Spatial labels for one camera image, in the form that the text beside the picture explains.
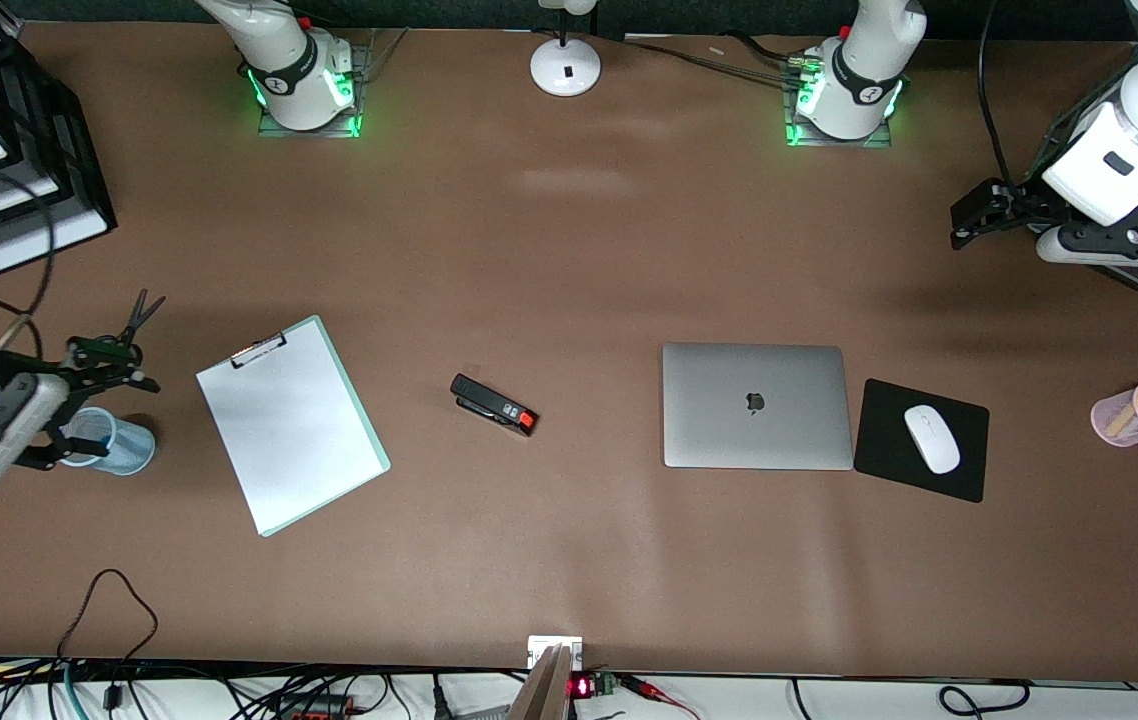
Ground silver laptop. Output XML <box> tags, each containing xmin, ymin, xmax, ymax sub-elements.
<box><xmin>662</xmin><ymin>343</ymin><xmax>855</xmax><ymax>471</ymax></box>

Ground yellow wooden ruler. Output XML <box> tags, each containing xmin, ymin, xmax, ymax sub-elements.
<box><xmin>1107</xmin><ymin>378</ymin><xmax>1138</xmax><ymax>438</ymax></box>

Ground red cable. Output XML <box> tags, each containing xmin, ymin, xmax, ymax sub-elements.
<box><xmin>619</xmin><ymin>675</ymin><xmax>702</xmax><ymax>720</ymax></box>

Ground light green clipboard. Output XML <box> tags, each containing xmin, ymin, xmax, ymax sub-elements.
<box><xmin>195</xmin><ymin>315</ymin><xmax>392</xmax><ymax>538</ymax></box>

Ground black scissors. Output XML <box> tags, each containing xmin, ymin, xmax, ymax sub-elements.
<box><xmin>79</xmin><ymin>289</ymin><xmax>167</xmax><ymax>380</ymax></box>

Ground white paper sheet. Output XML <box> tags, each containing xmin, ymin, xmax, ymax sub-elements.
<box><xmin>196</xmin><ymin>322</ymin><xmax>381</xmax><ymax>534</ymax></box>

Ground blue mesh pen cup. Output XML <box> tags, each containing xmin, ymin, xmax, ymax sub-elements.
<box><xmin>53</xmin><ymin>407</ymin><xmax>157</xmax><ymax>477</ymax></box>

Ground white round lamp base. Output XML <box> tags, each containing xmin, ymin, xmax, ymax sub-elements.
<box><xmin>530</xmin><ymin>0</ymin><xmax>602</xmax><ymax>98</ymax></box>

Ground black mouse pad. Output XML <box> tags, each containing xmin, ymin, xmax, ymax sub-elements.
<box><xmin>853</xmin><ymin>378</ymin><xmax>991</xmax><ymax>504</ymax></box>

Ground black stapler red tip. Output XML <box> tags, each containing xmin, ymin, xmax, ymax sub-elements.
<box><xmin>450</xmin><ymin>374</ymin><xmax>539</xmax><ymax>438</ymax></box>

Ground orange connector block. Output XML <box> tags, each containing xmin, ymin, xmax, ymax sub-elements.
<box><xmin>279</xmin><ymin>697</ymin><xmax>358</xmax><ymax>720</ymax></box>

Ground white computer mouse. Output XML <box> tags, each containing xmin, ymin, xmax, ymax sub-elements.
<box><xmin>904</xmin><ymin>404</ymin><xmax>962</xmax><ymax>475</ymax></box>

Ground black table cable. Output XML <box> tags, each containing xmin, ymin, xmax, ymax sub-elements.
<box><xmin>624</xmin><ymin>30</ymin><xmax>810</xmax><ymax>86</ymax></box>

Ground wooden post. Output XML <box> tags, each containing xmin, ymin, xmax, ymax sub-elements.
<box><xmin>507</xmin><ymin>645</ymin><xmax>575</xmax><ymax>720</ymax></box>

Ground small white box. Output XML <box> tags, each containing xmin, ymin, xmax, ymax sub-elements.
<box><xmin>527</xmin><ymin>635</ymin><xmax>584</xmax><ymax>669</ymax></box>

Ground black stacked paper tray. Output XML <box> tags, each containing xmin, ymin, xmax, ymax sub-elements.
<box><xmin>0</xmin><ymin>25</ymin><xmax>119</xmax><ymax>279</ymax></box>

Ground black looped cable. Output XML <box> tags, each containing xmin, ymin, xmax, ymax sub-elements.
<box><xmin>57</xmin><ymin>567</ymin><xmax>160</xmax><ymax>666</ymax></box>

